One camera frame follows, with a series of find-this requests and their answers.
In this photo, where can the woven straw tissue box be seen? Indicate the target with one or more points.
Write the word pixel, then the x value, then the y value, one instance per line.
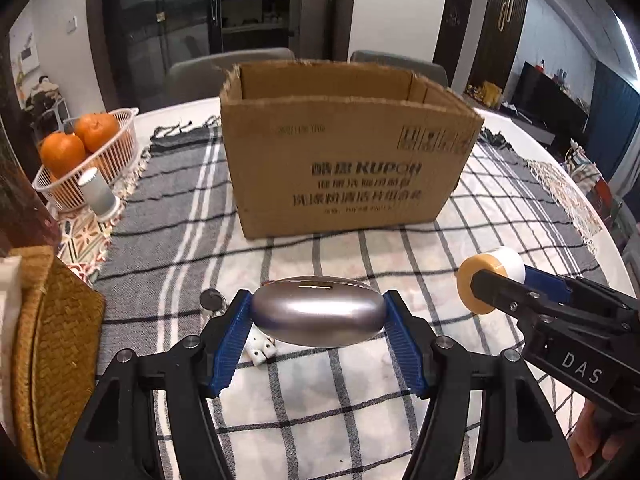
pixel 55 360

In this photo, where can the white jar with yellow lid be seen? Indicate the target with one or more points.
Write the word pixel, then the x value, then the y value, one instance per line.
pixel 507 260

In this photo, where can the floral cloth tissue cover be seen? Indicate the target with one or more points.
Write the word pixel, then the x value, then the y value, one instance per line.
pixel 7 290

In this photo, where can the person's right hand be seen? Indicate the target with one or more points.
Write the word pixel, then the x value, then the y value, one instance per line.
pixel 590 440

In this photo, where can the yellow bag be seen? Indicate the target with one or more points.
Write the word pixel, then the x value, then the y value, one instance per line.
pixel 490 92

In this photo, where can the black key fob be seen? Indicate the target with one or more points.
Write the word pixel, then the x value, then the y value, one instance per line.
pixel 212 301

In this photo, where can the small white cylinder speaker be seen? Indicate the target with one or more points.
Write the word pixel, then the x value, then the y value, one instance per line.
pixel 97 195

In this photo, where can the dark glass vase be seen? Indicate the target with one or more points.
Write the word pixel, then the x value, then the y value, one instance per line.
pixel 20 200

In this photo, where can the silver oval case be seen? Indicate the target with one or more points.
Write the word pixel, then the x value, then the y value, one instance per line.
pixel 320 310

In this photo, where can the grey checked tablecloth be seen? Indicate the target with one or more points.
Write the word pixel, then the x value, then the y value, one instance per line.
pixel 320 410

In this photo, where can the grey dining chair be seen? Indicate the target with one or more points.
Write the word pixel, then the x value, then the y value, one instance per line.
pixel 200 75
pixel 400 62

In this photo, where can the patterned fringed table runner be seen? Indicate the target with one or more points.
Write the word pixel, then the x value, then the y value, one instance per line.
pixel 85 245

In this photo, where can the dark glass sliding door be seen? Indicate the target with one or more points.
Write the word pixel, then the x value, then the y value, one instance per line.
pixel 150 35

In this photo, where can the white robot figurine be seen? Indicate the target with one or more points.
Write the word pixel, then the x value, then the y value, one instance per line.
pixel 260 347

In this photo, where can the blue curtain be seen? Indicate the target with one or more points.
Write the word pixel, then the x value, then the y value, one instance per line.
pixel 617 125

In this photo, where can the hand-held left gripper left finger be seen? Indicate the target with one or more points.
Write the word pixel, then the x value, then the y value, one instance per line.
pixel 230 345

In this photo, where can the white plastic fruit basket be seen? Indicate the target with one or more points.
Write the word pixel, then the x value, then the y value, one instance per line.
pixel 75 187

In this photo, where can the brown cardboard box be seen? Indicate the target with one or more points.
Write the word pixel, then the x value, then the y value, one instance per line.
pixel 350 160

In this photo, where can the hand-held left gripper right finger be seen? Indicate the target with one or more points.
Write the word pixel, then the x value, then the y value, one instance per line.
pixel 406 345

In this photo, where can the patterned cloth bundle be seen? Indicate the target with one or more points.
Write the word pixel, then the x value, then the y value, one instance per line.
pixel 595 185

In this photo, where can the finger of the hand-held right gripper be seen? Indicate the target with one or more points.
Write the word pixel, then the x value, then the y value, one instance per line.
pixel 545 282
pixel 505 292

